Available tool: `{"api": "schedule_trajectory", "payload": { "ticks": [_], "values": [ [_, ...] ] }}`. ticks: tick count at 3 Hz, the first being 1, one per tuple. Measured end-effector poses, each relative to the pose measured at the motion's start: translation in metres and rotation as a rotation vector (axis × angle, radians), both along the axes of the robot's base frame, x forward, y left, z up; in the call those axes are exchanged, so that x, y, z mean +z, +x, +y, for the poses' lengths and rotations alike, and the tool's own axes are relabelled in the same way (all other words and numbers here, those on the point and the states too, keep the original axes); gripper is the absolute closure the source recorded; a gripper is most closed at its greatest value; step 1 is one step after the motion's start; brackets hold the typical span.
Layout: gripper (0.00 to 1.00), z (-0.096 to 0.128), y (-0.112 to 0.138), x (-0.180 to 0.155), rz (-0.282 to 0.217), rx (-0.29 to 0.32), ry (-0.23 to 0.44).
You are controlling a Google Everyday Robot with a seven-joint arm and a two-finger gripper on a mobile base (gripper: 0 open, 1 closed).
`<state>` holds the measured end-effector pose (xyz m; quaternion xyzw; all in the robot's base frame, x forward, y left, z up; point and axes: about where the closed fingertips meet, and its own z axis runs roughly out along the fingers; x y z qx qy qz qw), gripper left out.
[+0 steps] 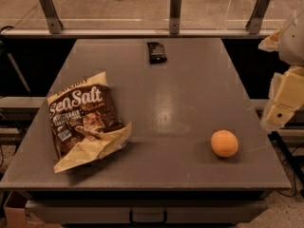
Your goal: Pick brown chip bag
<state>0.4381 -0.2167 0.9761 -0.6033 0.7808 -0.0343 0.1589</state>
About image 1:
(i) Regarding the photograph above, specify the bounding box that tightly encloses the brown sea salt chip bag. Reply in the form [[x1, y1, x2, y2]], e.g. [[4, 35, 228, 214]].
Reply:
[[47, 72, 132, 173]]

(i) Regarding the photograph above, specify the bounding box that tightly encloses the middle metal rail bracket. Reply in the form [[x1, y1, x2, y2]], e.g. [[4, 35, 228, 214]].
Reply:
[[169, 0, 181, 34]]

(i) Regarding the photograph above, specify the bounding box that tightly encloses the black floor cable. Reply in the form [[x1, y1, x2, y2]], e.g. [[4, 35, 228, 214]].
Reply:
[[275, 142, 304, 199]]

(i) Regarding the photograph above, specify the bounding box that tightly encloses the left metal rail bracket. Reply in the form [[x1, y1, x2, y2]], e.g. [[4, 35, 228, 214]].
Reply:
[[39, 0, 63, 34]]

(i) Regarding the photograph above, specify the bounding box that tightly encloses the grey drawer with black handle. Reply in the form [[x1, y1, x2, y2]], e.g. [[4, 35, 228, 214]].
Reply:
[[26, 200, 268, 225]]

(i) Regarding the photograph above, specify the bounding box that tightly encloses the metal rail bracket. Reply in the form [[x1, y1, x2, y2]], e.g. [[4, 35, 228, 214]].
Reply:
[[245, 0, 271, 34], [39, 0, 63, 34], [169, 0, 181, 34]]

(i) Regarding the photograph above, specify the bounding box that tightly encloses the right metal rail bracket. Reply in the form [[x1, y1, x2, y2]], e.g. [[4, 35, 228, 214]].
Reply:
[[245, 0, 271, 34]]

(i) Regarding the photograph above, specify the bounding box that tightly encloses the orange fruit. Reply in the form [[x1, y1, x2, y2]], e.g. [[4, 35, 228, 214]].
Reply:
[[211, 130, 238, 158]]

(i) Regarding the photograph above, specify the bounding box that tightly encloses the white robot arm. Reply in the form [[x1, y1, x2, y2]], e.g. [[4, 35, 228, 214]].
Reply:
[[258, 8, 304, 130]]

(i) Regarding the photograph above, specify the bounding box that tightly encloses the grey horizontal barrier rail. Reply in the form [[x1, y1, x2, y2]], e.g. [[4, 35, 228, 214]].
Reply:
[[1, 28, 274, 39]]

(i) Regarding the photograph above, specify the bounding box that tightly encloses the cardboard box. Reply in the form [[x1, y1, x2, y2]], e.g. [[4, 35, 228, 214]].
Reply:
[[4, 191, 62, 228]]

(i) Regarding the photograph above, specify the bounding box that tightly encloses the white gripper with vents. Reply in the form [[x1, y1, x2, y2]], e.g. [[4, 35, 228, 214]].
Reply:
[[260, 66, 304, 130]]

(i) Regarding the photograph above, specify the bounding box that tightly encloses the small dark snack bar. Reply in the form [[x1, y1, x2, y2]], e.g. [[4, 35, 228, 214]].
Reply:
[[147, 42, 167, 64]]

